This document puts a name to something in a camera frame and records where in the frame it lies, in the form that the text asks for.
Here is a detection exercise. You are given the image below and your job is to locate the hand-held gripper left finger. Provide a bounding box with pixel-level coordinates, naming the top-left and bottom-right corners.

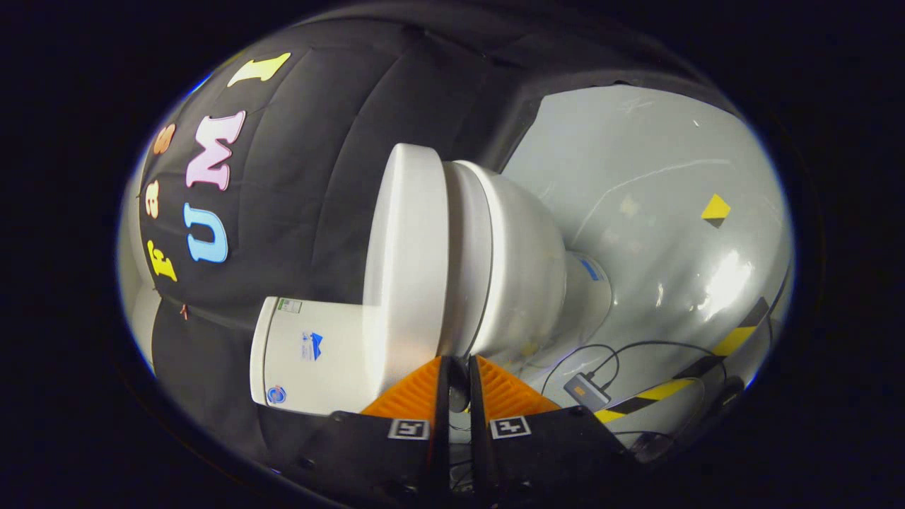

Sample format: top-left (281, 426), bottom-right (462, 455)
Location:
top-left (281, 356), bottom-right (452, 509)

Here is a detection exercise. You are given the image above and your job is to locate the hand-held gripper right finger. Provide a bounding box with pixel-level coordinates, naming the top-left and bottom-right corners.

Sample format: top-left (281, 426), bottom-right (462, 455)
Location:
top-left (468, 354), bottom-right (638, 509)

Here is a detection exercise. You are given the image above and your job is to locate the white toilet lid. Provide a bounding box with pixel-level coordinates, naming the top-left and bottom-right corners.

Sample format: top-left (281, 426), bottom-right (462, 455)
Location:
top-left (362, 143), bottom-right (454, 382)

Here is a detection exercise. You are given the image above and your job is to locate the white toilet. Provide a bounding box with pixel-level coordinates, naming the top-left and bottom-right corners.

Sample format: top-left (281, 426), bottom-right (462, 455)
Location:
top-left (249, 159), bottom-right (614, 416)

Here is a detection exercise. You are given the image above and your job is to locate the grey adapter box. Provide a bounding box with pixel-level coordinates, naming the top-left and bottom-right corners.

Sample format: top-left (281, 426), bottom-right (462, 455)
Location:
top-left (563, 373), bottom-right (612, 413)

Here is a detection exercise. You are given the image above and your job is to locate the yellow black floor tape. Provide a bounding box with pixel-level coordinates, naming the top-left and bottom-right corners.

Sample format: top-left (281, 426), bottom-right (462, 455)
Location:
top-left (592, 297), bottom-right (773, 425)

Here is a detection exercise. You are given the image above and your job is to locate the black backdrop cloth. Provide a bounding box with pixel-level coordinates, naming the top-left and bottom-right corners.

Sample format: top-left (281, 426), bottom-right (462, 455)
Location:
top-left (136, 7), bottom-right (740, 471)

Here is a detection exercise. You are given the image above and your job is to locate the yellow black square sticker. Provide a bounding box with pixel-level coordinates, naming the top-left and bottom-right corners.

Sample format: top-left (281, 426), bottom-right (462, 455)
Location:
top-left (701, 193), bottom-right (732, 229)

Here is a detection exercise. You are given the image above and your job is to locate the thin black cable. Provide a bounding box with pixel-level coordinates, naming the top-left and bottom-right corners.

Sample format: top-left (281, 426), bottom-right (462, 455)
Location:
top-left (540, 340), bottom-right (730, 440)

